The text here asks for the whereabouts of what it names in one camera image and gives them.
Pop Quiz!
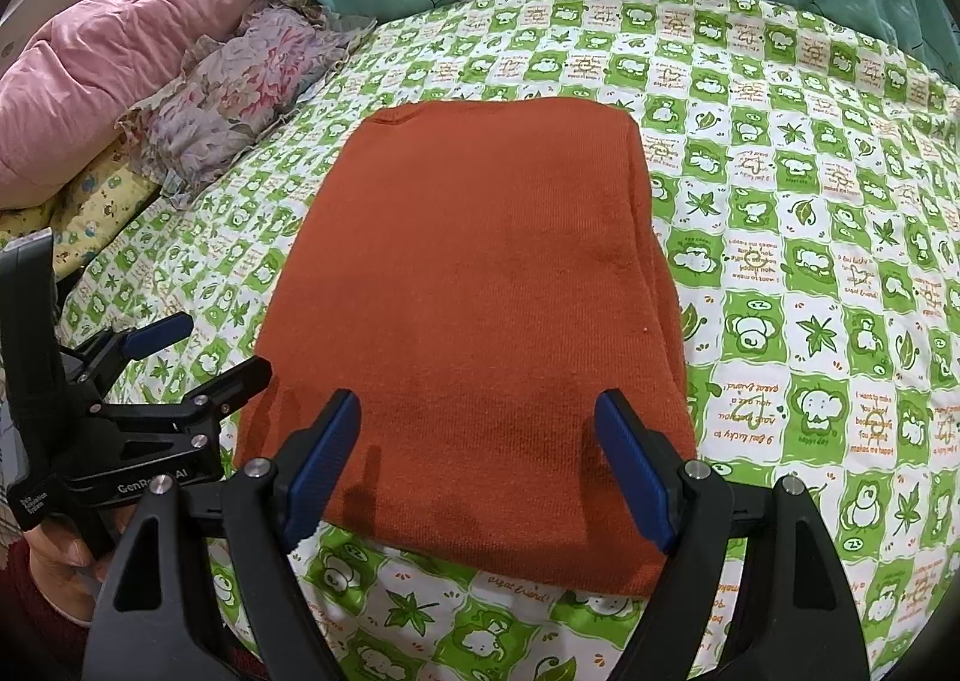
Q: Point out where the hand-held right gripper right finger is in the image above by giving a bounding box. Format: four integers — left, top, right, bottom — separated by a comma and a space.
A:
595, 388, 867, 681

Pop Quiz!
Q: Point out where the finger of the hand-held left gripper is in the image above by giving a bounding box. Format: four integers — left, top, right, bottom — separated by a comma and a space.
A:
90, 358, 272, 442
64, 312, 194, 382

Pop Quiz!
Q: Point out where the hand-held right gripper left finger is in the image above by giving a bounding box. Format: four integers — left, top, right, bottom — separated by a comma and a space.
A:
81, 388, 362, 681

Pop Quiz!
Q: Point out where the rust orange knit sweater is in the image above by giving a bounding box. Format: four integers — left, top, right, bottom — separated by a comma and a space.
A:
232, 97, 695, 596

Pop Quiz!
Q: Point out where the person's left hand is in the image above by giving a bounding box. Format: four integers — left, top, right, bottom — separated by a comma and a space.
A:
22, 512, 117, 626

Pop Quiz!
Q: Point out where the yellow patterned pillow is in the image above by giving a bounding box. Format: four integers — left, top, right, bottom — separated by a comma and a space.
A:
0, 133, 162, 277

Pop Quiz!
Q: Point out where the green white printed bed sheet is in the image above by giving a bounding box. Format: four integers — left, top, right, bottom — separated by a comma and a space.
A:
56, 0, 960, 681

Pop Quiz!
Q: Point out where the person's dark red clothing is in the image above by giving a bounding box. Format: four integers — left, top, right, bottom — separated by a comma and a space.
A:
0, 538, 95, 681

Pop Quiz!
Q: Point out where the floral ruffled pillow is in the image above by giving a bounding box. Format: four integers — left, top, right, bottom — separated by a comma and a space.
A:
120, 0, 376, 209

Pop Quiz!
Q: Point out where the pink quilt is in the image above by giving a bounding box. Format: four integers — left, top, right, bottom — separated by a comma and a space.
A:
0, 0, 282, 206

